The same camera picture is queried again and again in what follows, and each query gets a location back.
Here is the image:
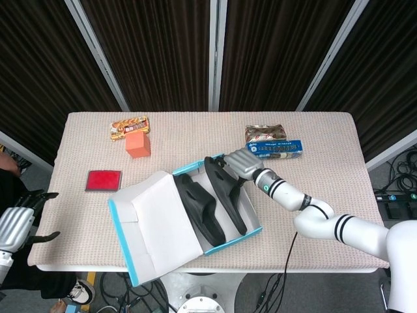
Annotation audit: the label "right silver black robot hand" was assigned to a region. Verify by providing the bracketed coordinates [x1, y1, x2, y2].
[214, 148, 263, 188]

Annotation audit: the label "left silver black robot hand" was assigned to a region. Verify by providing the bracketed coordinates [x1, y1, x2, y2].
[0, 191, 62, 254]

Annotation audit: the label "black rubber slipper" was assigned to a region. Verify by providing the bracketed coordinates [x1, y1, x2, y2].
[174, 173, 226, 247]
[204, 156, 248, 235]

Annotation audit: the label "blue Oreo cookie box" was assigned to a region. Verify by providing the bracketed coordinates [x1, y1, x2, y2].
[246, 139, 304, 161]

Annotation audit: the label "light blue cardboard shoe box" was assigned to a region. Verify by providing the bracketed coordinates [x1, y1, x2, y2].
[108, 151, 263, 288]

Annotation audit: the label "orange block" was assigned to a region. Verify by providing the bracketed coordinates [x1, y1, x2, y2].
[124, 130, 152, 160]

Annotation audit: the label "brown foil snack bag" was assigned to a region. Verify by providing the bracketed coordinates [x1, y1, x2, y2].
[244, 123, 288, 143]

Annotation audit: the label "bystander in black clothes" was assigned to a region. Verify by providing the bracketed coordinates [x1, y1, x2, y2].
[0, 151, 79, 299]

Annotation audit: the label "beige woven table cloth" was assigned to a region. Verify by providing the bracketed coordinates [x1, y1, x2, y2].
[27, 112, 394, 270]

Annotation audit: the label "white black sneaker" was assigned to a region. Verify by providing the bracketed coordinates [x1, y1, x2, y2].
[66, 280, 97, 306]

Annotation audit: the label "dark brown curtain panel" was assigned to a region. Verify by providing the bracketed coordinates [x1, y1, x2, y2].
[79, 0, 213, 112]
[218, 0, 356, 112]
[0, 0, 122, 166]
[303, 0, 417, 162]

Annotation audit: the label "yellow brown snack packet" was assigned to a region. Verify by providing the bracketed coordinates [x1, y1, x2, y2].
[109, 116, 152, 142]

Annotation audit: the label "grey aluminium frame post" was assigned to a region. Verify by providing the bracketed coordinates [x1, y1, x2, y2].
[364, 128, 417, 172]
[64, 0, 131, 112]
[208, 0, 228, 112]
[0, 130, 55, 173]
[295, 0, 371, 112]

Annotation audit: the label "red stamp pad black frame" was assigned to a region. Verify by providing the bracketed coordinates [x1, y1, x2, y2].
[84, 169, 123, 192]

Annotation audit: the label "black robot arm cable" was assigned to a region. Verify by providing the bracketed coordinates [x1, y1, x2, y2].
[282, 230, 299, 313]

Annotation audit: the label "black cable with inline adapter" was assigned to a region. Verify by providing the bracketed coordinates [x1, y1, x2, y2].
[253, 272, 287, 309]

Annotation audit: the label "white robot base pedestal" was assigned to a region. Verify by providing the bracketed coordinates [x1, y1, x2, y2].
[158, 272, 246, 313]

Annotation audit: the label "black floor cable bundle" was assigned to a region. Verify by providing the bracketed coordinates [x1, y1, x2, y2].
[97, 272, 170, 313]

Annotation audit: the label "black tangled floor cables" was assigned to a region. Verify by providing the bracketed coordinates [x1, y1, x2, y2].
[386, 148, 417, 194]

